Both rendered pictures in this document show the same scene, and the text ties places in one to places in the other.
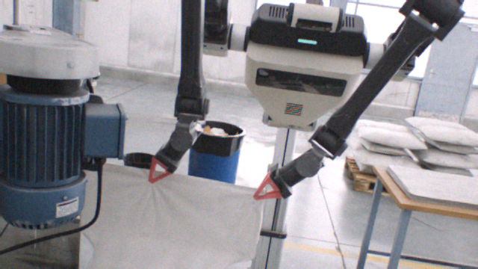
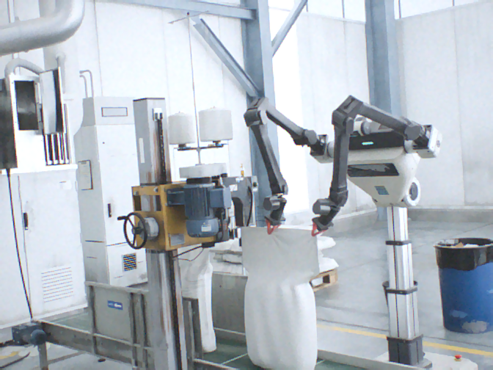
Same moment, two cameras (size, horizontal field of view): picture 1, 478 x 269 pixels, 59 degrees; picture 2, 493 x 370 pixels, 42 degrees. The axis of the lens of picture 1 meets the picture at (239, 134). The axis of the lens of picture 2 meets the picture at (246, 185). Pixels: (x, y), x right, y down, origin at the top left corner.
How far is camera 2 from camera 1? 232 cm
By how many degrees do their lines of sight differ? 42
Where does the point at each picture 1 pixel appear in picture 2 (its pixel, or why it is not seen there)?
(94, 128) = (213, 195)
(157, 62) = not seen: outside the picture
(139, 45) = (476, 175)
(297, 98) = (377, 181)
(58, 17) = not seen: hidden behind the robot
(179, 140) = (266, 205)
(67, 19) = not seen: hidden behind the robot
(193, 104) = (277, 187)
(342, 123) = (334, 184)
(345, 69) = (389, 156)
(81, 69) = (204, 173)
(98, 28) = (425, 164)
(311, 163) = (317, 206)
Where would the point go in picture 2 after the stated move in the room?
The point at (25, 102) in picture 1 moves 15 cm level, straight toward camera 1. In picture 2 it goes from (188, 187) to (177, 189)
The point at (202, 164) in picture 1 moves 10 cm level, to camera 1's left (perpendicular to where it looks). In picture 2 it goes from (447, 280) to (434, 280)
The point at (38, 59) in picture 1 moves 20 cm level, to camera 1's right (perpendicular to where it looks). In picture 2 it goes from (189, 171) to (221, 169)
